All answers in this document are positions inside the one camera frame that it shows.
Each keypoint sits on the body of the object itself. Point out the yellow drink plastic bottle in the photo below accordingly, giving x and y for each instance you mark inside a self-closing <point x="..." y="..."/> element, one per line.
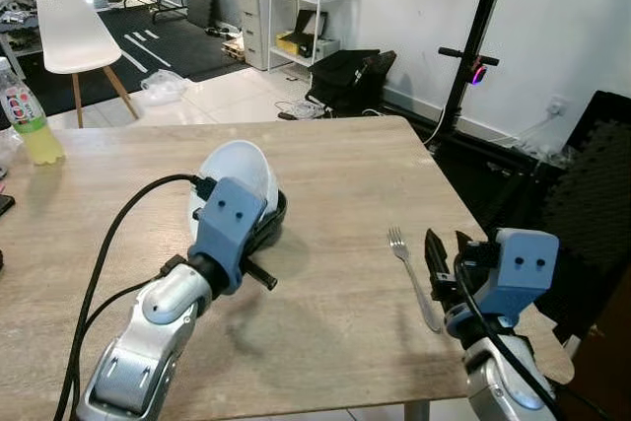
<point x="35" y="135"/>

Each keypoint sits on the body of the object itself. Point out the white wall socket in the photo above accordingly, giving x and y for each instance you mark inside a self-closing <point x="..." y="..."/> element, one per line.
<point x="556" y="105"/>

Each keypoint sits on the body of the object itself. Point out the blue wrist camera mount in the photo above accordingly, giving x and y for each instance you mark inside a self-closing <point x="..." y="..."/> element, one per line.
<point x="227" y="224"/>
<point x="521" y="268"/>

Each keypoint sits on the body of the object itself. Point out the small black flat object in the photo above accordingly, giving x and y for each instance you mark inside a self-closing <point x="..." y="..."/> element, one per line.
<point x="5" y="204"/>

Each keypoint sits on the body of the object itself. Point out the silver metal fork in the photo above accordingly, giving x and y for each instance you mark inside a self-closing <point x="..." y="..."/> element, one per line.
<point x="409" y="268"/>

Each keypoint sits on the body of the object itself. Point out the grey drawer cabinet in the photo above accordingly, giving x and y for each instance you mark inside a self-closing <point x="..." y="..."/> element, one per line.
<point x="252" y="17"/>

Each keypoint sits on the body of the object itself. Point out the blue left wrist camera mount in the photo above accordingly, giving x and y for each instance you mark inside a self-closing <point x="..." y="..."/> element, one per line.
<point x="227" y="224"/>

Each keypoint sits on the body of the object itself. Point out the clear plastic bag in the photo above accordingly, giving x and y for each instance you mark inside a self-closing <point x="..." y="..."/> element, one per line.
<point x="163" y="88"/>

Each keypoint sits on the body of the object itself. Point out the brown wooden furniture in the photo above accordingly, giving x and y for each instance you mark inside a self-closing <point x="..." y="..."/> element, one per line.
<point x="603" y="362"/>

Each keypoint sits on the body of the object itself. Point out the black bag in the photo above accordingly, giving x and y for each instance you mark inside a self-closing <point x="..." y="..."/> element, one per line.
<point x="350" y="81"/>

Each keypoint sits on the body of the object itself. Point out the black stand pole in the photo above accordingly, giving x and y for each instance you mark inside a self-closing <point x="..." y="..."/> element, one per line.
<point x="478" y="36"/>

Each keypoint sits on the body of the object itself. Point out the white metal shelf rack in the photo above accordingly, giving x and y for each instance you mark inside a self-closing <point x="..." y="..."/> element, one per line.
<point x="301" y="7"/>

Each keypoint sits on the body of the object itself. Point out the white plastic bowl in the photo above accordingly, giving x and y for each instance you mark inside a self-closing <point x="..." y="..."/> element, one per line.
<point x="242" y="165"/>

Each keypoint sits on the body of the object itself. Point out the yellow box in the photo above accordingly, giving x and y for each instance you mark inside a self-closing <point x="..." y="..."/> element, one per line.
<point x="291" y="43"/>

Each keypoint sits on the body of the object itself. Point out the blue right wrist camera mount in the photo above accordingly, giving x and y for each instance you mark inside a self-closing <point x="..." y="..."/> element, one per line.
<point x="521" y="268"/>

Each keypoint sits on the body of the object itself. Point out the white chair with wooden legs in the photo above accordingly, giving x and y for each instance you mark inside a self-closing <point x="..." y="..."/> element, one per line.
<point x="71" y="32"/>

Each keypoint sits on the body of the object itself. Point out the black floor rug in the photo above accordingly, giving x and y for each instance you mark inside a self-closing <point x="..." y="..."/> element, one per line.
<point x="187" y="51"/>

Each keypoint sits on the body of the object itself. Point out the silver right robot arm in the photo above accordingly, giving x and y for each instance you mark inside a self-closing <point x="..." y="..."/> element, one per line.
<point x="503" y="377"/>

